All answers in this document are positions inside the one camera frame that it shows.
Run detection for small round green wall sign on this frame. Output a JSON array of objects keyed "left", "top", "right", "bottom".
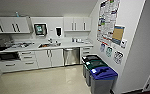
[{"left": 105, "top": 46, "right": 114, "bottom": 58}]

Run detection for bottle on cabinet top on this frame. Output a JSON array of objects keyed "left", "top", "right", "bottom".
[{"left": 15, "top": 11, "right": 20, "bottom": 18}]

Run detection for green lid waste bin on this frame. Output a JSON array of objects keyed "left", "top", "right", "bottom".
[{"left": 84, "top": 59, "right": 109, "bottom": 87}]

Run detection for white wall cabinet, two doors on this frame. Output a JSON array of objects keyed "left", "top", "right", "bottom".
[{"left": 0, "top": 16, "right": 32, "bottom": 35}]

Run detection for white wide drawer stack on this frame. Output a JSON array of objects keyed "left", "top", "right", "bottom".
[{"left": 19, "top": 49, "right": 39, "bottom": 70}]

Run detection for blue lid recycling bin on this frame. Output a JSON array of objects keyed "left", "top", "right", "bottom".
[{"left": 89, "top": 65, "right": 119, "bottom": 94}]

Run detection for small round black wall sign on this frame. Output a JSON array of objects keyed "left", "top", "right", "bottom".
[{"left": 113, "top": 50, "right": 124, "bottom": 65}]

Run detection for tan paper notice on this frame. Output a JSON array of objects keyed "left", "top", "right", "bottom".
[{"left": 111, "top": 24, "right": 126, "bottom": 46}]

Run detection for white drawer under microwave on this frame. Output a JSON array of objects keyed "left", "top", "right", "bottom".
[{"left": 0, "top": 61, "right": 25, "bottom": 73}]

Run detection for chrome sink faucet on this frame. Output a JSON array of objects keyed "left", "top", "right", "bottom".
[{"left": 47, "top": 38, "right": 55, "bottom": 45}]

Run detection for small round blue wall sign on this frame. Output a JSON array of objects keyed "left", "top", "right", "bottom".
[{"left": 99, "top": 42, "right": 106, "bottom": 53}]

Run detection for black wall soap dispenser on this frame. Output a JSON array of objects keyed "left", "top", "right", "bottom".
[{"left": 54, "top": 26, "right": 63, "bottom": 38}]

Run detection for steel paper towel dispenser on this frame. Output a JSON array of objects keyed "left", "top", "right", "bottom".
[{"left": 33, "top": 23, "right": 49, "bottom": 37}]

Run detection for stainless steel dishwasher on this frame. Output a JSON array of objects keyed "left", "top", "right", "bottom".
[{"left": 63, "top": 47, "right": 81, "bottom": 67}]

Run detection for black built-in microwave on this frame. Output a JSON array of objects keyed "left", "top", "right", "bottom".
[{"left": 0, "top": 51, "right": 22, "bottom": 63}]

